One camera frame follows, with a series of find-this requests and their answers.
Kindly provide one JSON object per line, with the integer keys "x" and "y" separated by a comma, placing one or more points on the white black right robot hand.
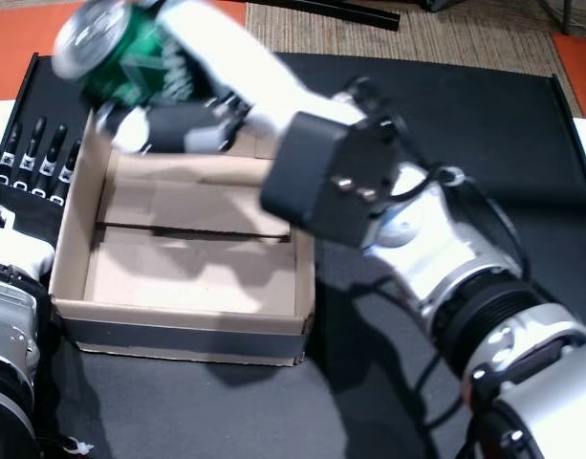
{"x": 254, "y": 62}

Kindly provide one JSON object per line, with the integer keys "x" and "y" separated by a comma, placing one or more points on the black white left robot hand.
{"x": 29, "y": 167}

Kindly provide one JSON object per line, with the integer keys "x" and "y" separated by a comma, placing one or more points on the green drink can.
{"x": 120, "y": 52}

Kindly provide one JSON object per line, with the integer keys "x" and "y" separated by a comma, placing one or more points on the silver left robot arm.
{"x": 8, "y": 344}

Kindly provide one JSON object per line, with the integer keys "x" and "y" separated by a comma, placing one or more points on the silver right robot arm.
{"x": 464, "y": 268}

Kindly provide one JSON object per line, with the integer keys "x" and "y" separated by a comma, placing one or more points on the brown cardboard paper box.
{"x": 187, "y": 330}

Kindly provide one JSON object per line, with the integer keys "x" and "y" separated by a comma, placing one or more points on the black stand base bar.
{"x": 345, "y": 14}

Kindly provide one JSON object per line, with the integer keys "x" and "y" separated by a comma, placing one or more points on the beige woven rug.
{"x": 464, "y": 43}

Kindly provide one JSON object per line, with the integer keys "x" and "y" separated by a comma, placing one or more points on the black table mat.
{"x": 488, "y": 119}

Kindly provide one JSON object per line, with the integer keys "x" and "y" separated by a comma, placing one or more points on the white zip tie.
{"x": 80, "y": 447}

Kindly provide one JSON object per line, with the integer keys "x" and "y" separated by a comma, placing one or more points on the black stand leg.
{"x": 562, "y": 14}

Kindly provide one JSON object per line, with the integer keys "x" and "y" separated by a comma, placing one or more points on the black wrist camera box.
{"x": 321, "y": 177}

